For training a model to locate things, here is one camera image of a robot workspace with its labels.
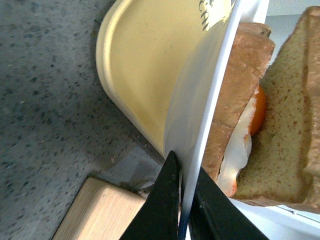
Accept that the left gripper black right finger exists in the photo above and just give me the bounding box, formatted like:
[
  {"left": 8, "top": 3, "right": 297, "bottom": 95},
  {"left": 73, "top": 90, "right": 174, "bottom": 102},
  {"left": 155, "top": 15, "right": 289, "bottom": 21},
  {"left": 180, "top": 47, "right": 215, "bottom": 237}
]
[{"left": 189, "top": 168, "right": 268, "bottom": 240}]

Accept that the white round plate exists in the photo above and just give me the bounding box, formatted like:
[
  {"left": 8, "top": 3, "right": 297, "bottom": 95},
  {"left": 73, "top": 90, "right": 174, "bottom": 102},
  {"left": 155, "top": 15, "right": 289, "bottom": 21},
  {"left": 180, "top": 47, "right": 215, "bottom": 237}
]
[{"left": 163, "top": 0, "right": 320, "bottom": 240}]

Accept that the bread slice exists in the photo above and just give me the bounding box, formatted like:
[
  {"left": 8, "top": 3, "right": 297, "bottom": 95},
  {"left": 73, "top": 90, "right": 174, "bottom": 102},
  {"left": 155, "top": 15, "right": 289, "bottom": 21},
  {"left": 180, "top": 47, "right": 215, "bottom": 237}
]
[
  {"left": 233, "top": 6, "right": 320, "bottom": 214},
  {"left": 201, "top": 22, "right": 275, "bottom": 181}
]

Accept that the yellow bear tray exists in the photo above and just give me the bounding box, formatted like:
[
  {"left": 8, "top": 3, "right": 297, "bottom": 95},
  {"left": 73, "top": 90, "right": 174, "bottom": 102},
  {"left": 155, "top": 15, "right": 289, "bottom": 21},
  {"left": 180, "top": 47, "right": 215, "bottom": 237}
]
[{"left": 95, "top": 0, "right": 232, "bottom": 154}]

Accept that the fake fried egg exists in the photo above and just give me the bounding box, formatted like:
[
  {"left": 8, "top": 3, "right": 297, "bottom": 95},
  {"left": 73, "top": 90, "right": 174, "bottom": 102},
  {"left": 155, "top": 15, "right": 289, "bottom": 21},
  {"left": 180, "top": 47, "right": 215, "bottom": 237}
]
[{"left": 216, "top": 86, "right": 267, "bottom": 197}]

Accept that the bamboo cutting board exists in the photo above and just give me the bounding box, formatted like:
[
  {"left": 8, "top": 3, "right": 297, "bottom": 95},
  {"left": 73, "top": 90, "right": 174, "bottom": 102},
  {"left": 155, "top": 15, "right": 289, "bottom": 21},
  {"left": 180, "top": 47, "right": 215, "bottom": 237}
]
[{"left": 53, "top": 177, "right": 146, "bottom": 240}]

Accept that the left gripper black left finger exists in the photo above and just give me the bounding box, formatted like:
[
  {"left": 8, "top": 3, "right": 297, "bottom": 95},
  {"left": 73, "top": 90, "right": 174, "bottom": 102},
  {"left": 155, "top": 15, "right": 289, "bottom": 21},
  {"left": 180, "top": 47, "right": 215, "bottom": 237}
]
[{"left": 120, "top": 151, "right": 180, "bottom": 240}]

